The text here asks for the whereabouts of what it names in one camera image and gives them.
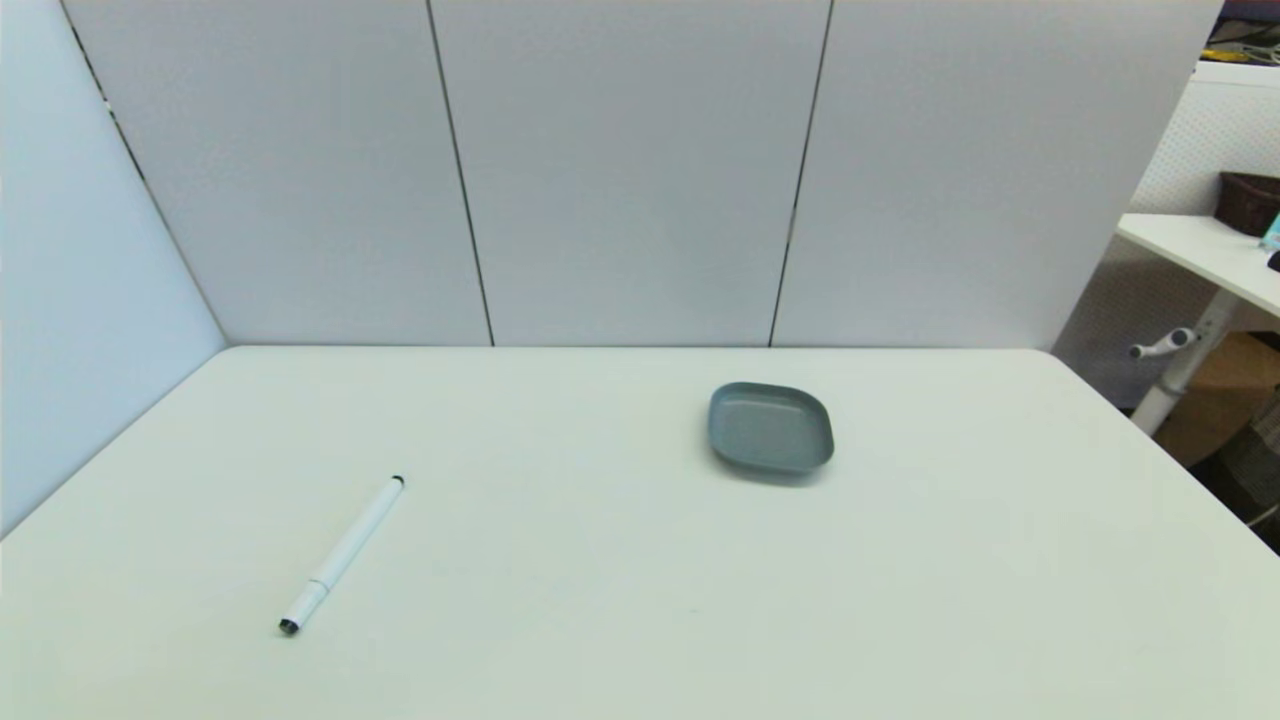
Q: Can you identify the white marker with black ends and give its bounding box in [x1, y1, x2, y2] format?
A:
[278, 475, 406, 637]

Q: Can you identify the grey square plastic plate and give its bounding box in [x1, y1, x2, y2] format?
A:
[707, 381, 836, 475]

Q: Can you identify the white desk leg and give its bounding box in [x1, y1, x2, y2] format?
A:
[1130, 289, 1241, 436]

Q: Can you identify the white side desk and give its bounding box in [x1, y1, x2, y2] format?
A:
[1116, 212, 1280, 321]

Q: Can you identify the brown cardboard box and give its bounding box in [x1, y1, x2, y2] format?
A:
[1152, 331, 1280, 468]

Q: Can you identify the dark brown basket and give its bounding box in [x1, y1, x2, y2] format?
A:
[1214, 171, 1280, 238]

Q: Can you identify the white desk crank handle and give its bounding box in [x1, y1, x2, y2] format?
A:
[1129, 327, 1199, 361]

